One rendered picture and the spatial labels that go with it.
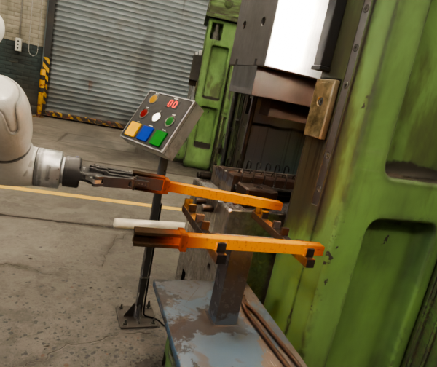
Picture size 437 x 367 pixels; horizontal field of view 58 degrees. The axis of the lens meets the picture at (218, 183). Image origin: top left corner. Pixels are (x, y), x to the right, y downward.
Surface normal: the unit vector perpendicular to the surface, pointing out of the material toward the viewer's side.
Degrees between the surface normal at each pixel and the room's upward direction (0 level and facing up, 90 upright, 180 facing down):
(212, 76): 89
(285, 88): 90
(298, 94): 90
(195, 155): 90
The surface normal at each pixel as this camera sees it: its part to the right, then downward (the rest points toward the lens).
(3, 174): 0.12, 0.81
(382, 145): 0.36, 0.26
